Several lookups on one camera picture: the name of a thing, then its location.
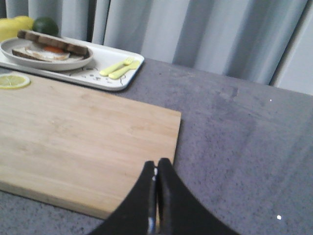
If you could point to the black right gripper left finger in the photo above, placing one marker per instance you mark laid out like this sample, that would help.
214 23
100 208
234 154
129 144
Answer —
136 215

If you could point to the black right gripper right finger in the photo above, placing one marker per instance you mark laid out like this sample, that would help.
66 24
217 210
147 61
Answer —
180 213

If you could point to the bread slice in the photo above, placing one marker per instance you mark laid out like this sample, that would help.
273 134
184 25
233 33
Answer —
22 53
53 41

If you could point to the white round plate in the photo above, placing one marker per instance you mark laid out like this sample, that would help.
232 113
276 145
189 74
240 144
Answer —
8 57

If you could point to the white rectangular tray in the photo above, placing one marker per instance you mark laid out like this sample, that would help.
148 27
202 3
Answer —
88 75

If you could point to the wooden cutting board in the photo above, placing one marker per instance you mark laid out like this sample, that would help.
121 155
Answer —
79 148

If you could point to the yellow plastic fork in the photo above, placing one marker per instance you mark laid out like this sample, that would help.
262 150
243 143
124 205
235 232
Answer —
116 66

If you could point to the fried egg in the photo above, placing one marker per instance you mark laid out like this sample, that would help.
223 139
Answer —
47 53

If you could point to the lemon slice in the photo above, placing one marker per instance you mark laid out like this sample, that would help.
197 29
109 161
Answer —
12 81

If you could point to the grey curtain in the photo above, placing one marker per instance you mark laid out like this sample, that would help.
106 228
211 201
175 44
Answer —
264 41

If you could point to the green lime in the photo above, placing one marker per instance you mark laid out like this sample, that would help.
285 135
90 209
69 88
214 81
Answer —
45 25

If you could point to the front yellow lemon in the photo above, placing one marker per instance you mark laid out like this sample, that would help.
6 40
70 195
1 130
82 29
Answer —
9 27

